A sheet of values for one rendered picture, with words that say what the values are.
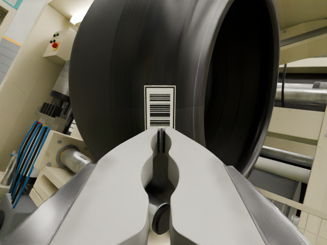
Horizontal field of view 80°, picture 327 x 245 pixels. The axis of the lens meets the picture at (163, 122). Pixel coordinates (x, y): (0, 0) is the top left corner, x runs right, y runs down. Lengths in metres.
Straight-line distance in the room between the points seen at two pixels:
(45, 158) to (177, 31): 0.43
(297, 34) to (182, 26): 0.71
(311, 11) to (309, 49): 0.13
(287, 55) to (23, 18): 9.94
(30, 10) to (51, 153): 9.98
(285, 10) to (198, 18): 0.68
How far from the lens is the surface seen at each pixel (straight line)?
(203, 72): 0.29
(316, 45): 0.94
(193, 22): 0.28
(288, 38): 0.94
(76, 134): 0.70
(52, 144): 0.56
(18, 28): 10.19
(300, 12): 0.95
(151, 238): 0.35
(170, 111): 0.26
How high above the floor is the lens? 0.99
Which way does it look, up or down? 9 degrees up
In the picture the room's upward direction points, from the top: 21 degrees clockwise
